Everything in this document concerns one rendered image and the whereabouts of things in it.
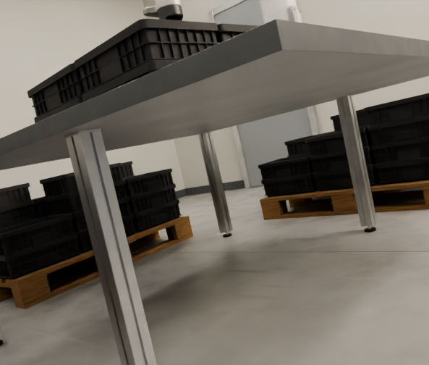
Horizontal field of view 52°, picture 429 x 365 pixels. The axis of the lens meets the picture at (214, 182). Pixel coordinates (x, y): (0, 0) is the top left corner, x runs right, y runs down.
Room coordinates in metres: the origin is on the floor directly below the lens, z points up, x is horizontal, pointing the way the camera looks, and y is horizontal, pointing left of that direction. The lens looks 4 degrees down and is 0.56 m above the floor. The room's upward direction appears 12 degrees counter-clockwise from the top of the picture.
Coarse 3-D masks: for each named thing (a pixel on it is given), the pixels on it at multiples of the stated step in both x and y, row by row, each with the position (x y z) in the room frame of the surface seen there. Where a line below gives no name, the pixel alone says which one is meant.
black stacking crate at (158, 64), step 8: (144, 64) 1.20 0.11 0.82; (152, 64) 1.18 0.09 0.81; (160, 64) 1.19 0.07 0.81; (168, 64) 1.21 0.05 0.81; (128, 72) 1.25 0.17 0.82; (136, 72) 1.23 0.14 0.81; (144, 72) 1.20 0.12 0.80; (112, 80) 1.32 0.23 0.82; (120, 80) 1.29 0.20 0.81; (128, 80) 1.26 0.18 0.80; (96, 88) 1.38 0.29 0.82; (104, 88) 1.35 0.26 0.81; (112, 88) 1.34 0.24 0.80; (88, 96) 1.42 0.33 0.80
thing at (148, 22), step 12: (132, 24) 1.20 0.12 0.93; (144, 24) 1.18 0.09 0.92; (156, 24) 1.21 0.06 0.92; (168, 24) 1.24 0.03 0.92; (180, 24) 1.27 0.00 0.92; (192, 24) 1.30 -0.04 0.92; (204, 24) 1.34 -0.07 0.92; (216, 24) 1.38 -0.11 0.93; (120, 36) 1.25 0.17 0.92; (96, 48) 1.35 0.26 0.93; (108, 48) 1.30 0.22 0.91; (84, 60) 1.41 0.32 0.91
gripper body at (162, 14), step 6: (168, 6) 1.33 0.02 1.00; (174, 6) 1.34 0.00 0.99; (180, 6) 1.35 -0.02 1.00; (162, 12) 1.34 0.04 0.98; (168, 12) 1.33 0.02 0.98; (174, 12) 1.33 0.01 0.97; (180, 12) 1.35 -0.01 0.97; (162, 18) 1.34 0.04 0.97; (168, 18) 1.34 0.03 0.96; (174, 18) 1.36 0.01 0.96; (180, 18) 1.37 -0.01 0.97
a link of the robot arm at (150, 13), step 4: (156, 0) 1.35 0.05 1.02; (160, 0) 1.34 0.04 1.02; (164, 0) 1.33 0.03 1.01; (168, 0) 1.33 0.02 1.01; (172, 0) 1.33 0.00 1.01; (176, 0) 1.34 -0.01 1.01; (156, 4) 1.35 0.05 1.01; (160, 4) 1.34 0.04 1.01; (164, 4) 1.33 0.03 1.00; (168, 4) 1.33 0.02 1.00; (180, 4) 1.36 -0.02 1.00; (144, 8) 1.37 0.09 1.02; (148, 8) 1.37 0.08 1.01; (152, 8) 1.37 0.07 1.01; (156, 8) 1.36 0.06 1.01; (144, 12) 1.37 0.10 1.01; (148, 12) 1.37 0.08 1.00; (152, 12) 1.37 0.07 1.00; (156, 12) 1.38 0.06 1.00; (148, 16) 1.40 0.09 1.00; (152, 16) 1.41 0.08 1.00; (156, 16) 1.42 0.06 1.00
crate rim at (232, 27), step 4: (220, 24) 1.39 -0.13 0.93; (224, 24) 1.40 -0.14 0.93; (228, 24) 1.41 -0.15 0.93; (232, 24) 1.43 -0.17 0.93; (236, 24) 1.44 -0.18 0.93; (220, 28) 1.39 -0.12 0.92; (224, 28) 1.40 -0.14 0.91; (228, 28) 1.41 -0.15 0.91; (232, 28) 1.42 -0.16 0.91; (236, 28) 1.43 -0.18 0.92; (240, 28) 1.45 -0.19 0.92; (244, 28) 1.46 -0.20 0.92; (248, 28) 1.48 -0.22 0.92; (252, 28) 1.49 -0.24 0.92
